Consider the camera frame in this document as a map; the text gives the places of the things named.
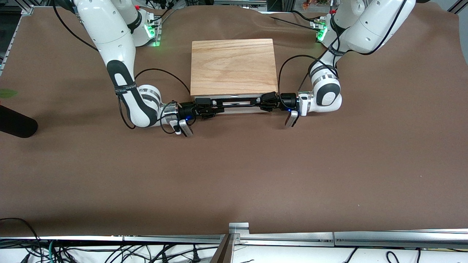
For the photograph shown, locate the white-fronted drawer with black handle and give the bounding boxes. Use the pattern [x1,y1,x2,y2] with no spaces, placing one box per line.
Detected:
[194,94,275,110]

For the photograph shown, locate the light wooden drawer cabinet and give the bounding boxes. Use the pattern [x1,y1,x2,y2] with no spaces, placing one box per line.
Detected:
[190,39,278,114]

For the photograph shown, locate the brown table cloth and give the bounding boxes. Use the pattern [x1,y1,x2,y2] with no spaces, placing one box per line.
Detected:
[0,4,468,238]

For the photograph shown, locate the orange patterned object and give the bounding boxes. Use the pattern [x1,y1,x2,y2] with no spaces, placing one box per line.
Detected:
[302,0,331,9]

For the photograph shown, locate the grey metal strut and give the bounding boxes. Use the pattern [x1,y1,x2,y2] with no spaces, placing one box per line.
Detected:
[210,234,235,263]

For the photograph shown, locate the black ribbed cylinder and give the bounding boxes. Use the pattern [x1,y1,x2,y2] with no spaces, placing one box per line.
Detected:
[0,106,38,138]

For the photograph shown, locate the white-fronted drawer without handle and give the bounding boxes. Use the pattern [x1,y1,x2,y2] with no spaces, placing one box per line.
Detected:
[197,108,273,115]

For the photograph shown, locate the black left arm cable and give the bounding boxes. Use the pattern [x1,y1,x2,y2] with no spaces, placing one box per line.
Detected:
[278,0,407,96]

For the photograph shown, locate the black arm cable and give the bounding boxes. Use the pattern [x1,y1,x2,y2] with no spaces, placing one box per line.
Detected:
[278,0,407,96]
[53,0,191,135]

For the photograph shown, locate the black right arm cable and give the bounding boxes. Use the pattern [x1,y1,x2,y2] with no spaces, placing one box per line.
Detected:
[53,0,191,135]

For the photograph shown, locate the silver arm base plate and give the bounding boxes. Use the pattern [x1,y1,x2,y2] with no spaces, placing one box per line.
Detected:
[144,16,162,47]

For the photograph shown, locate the silver metal bracket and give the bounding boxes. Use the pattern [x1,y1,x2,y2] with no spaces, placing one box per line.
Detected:
[229,222,250,236]

